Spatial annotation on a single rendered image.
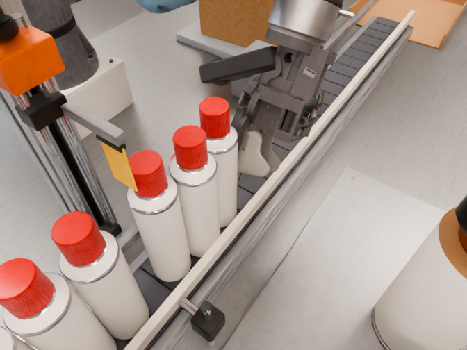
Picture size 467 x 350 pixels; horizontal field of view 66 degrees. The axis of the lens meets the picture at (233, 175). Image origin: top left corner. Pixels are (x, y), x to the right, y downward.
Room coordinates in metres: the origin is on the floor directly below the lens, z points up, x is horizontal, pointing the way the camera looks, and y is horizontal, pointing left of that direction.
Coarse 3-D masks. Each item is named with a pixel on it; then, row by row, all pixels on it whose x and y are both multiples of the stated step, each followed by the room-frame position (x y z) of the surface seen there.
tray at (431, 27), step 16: (368, 0) 1.14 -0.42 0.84; (384, 0) 1.14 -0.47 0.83; (400, 0) 1.14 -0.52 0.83; (416, 0) 1.14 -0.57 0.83; (432, 0) 1.14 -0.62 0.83; (448, 0) 1.13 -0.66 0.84; (464, 0) 1.11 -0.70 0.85; (368, 16) 1.04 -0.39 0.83; (384, 16) 1.04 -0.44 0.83; (400, 16) 1.04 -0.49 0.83; (416, 16) 1.04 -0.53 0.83; (432, 16) 1.04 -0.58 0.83; (448, 16) 1.04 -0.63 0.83; (416, 32) 0.94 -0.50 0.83; (432, 32) 0.94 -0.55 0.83; (448, 32) 0.90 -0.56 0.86
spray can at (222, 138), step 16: (208, 112) 0.29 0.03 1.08; (224, 112) 0.30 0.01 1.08; (208, 128) 0.29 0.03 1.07; (224, 128) 0.29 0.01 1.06; (208, 144) 0.29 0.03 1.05; (224, 144) 0.29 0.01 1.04; (224, 160) 0.28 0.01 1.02; (224, 176) 0.28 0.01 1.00; (224, 192) 0.28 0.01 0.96; (224, 208) 0.28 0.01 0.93; (224, 224) 0.28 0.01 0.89
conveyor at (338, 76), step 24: (384, 24) 0.90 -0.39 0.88; (408, 24) 0.90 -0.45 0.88; (360, 48) 0.78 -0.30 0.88; (336, 72) 0.68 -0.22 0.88; (336, 96) 0.60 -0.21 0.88; (288, 144) 0.46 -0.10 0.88; (312, 144) 0.46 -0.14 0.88; (240, 192) 0.35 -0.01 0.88; (144, 264) 0.23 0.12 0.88; (192, 264) 0.23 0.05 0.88; (216, 264) 0.23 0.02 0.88; (144, 288) 0.19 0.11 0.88; (168, 288) 0.20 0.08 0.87
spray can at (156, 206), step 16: (128, 160) 0.23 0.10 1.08; (144, 160) 0.23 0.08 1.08; (160, 160) 0.23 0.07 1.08; (144, 176) 0.21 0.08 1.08; (160, 176) 0.22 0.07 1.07; (128, 192) 0.22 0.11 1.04; (144, 192) 0.21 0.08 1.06; (160, 192) 0.21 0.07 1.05; (176, 192) 0.22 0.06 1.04; (144, 208) 0.20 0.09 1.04; (160, 208) 0.20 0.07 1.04; (176, 208) 0.21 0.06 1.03; (144, 224) 0.20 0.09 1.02; (160, 224) 0.20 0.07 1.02; (176, 224) 0.21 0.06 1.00; (144, 240) 0.21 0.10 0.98; (160, 240) 0.20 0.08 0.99; (176, 240) 0.21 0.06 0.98; (160, 256) 0.20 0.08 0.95; (176, 256) 0.20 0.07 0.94; (160, 272) 0.20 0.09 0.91; (176, 272) 0.20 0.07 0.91
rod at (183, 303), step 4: (180, 300) 0.17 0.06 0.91; (184, 300) 0.17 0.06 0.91; (188, 300) 0.17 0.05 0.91; (180, 304) 0.16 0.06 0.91; (184, 304) 0.16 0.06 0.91; (188, 304) 0.16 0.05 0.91; (192, 304) 0.16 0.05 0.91; (184, 308) 0.16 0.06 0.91; (188, 308) 0.16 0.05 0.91; (192, 308) 0.16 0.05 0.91; (196, 308) 0.16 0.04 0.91; (188, 312) 0.15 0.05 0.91; (192, 312) 0.15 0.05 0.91
